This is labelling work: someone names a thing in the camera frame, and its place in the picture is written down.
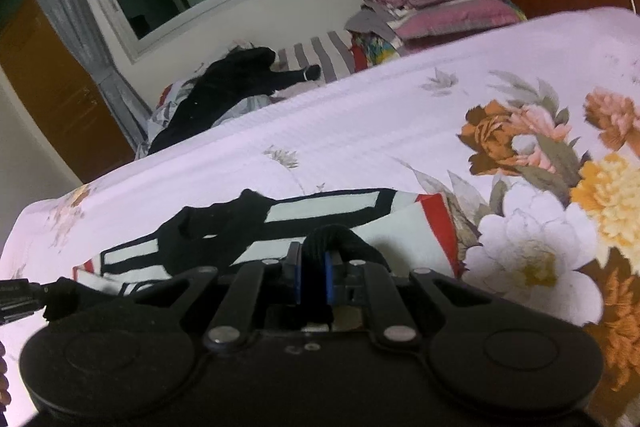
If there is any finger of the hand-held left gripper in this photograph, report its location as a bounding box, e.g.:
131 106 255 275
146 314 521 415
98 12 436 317
0 278 48 325
127 242 305 350
324 251 493 348

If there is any striped knit sweater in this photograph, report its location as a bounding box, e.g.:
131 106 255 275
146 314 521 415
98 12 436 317
44 188 470 323

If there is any person's left hand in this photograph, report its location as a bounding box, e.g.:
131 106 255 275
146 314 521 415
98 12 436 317
0 341 12 407

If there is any bed with pink floral sheet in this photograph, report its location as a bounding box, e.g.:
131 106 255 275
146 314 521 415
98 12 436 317
0 7 640 427

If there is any black clothing pile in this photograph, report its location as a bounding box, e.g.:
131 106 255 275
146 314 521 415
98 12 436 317
150 47 322 154

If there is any brown wooden door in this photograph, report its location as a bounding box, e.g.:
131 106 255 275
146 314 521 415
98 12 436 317
0 0 137 184

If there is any grey striped mattress sheet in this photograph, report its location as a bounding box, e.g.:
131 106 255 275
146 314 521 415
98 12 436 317
275 29 357 86

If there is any colourful printed cloth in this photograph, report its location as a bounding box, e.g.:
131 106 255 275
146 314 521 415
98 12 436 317
350 32 402 70

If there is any grey curtain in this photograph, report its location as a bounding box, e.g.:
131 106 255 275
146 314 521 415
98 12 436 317
7 0 153 150

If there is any stack of pink grey bedding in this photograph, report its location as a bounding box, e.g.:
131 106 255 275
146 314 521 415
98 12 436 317
345 0 528 52

